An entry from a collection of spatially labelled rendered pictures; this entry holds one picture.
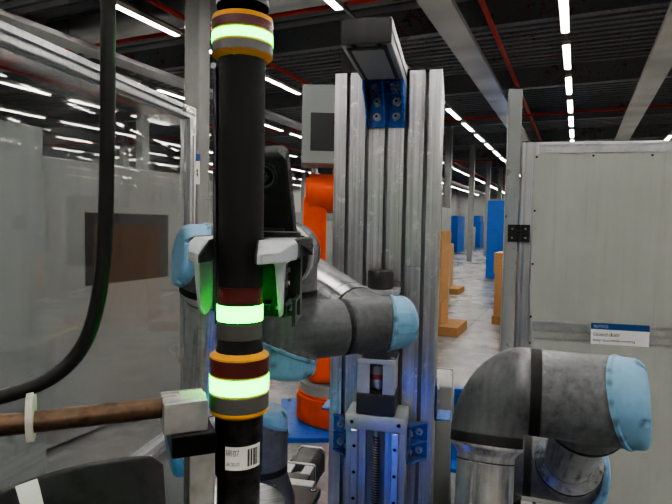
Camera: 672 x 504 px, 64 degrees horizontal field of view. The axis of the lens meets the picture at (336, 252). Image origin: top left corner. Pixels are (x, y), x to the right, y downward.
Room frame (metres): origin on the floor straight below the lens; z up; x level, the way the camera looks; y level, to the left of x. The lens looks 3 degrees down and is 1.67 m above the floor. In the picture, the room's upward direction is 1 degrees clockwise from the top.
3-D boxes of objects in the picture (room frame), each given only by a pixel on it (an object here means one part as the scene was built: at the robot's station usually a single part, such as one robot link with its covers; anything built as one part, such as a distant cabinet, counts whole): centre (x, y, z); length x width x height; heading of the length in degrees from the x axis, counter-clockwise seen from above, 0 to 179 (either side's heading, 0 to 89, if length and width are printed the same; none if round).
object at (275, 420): (1.17, 0.16, 1.20); 0.13 x 0.12 x 0.14; 116
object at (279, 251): (0.41, 0.04, 1.63); 0.09 x 0.03 x 0.06; 6
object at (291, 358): (0.68, 0.04, 1.54); 0.11 x 0.08 x 0.11; 116
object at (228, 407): (0.39, 0.07, 1.54); 0.04 x 0.04 x 0.01
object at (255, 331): (0.39, 0.07, 1.60); 0.03 x 0.03 x 0.01
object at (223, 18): (0.39, 0.07, 1.81); 0.04 x 0.04 x 0.01
